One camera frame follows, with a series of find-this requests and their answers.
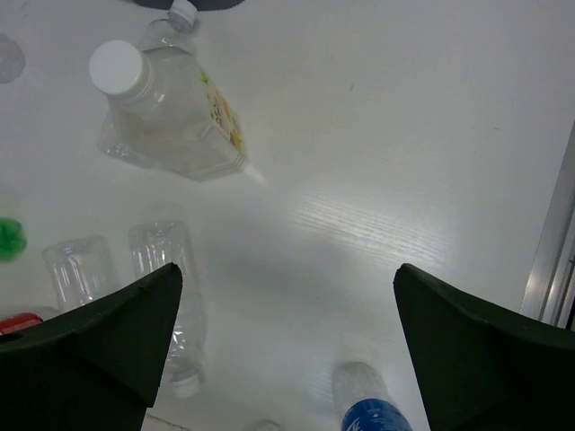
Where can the black cap small bottle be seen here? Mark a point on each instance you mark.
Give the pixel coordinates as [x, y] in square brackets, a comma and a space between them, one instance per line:
[12, 60]

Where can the clear crushed bottle white cap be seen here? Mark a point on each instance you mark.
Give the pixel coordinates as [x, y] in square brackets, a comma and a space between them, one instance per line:
[164, 249]

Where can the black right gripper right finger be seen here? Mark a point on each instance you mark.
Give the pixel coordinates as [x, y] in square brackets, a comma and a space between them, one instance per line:
[480, 366]

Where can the green plastic bottle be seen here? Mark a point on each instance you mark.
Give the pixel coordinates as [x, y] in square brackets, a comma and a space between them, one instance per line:
[13, 239]

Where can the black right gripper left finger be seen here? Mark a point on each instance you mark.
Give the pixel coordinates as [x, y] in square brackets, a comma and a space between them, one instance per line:
[97, 367]

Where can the aluminium table edge rail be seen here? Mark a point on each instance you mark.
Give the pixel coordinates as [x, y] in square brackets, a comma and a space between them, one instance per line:
[549, 293]

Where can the red cap clear bottle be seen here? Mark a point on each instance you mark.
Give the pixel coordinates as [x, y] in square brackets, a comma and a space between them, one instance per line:
[19, 321]

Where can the clear bottle orange label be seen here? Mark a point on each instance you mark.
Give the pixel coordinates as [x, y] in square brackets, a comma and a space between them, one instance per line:
[165, 112]

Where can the clear bottle blue label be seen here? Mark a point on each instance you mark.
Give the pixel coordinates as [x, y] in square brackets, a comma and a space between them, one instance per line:
[81, 271]

